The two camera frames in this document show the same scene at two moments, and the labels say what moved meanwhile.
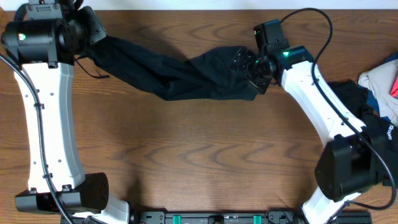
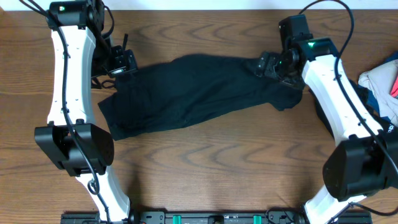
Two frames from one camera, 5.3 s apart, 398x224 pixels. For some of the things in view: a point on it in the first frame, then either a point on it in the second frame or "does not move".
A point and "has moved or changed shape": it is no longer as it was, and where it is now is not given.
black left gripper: [86, 15] -> [120, 66]
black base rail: [247, 217] does not move
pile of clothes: [372, 98] does not move
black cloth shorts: [206, 73] has moved or changed shape
